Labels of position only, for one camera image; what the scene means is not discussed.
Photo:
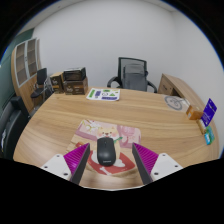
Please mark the orange-brown cardboard box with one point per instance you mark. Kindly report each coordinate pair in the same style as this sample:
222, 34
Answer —
194, 112

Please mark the brown printed cardboard box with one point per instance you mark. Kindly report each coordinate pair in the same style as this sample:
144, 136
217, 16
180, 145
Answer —
76, 87

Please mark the white green purple leaflet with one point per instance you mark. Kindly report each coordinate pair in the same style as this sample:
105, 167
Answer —
103, 94

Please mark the small blue packet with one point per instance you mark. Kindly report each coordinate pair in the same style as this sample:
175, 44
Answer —
208, 140

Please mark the small black chair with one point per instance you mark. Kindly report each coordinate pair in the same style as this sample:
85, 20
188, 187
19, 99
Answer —
40, 81

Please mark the green packet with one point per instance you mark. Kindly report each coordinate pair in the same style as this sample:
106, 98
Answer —
210, 132

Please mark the cartoon dog print mouse pad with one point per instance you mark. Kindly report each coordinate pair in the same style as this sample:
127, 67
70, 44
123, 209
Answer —
90, 130

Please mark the purple card package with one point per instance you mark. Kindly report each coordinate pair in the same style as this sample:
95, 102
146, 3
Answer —
209, 112

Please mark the black mesh office chair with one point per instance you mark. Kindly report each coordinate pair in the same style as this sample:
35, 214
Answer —
115, 80

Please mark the black leather armchair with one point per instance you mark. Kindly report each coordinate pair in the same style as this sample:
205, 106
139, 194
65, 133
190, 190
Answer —
11, 126

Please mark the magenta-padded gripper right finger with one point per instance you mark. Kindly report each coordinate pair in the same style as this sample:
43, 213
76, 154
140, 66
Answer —
148, 160

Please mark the small yellow-brown box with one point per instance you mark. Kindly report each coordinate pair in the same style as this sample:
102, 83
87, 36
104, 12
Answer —
201, 126

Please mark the grey backpack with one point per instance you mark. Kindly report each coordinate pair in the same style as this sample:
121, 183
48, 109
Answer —
135, 78

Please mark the narrow brown cardboard box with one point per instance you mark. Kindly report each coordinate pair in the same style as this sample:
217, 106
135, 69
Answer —
57, 82

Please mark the black computer mouse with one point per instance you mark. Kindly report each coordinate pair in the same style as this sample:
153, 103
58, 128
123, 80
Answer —
106, 152

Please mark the wooden side desk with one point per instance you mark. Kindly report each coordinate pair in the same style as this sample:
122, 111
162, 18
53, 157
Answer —
176, 87

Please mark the black box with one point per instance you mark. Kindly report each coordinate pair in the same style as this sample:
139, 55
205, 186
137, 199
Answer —
74, 73

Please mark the wooden shelf unit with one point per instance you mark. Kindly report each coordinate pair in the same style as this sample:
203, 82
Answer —
25, 63

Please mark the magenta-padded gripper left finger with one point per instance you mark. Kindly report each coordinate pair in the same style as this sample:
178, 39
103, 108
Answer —
76, 160

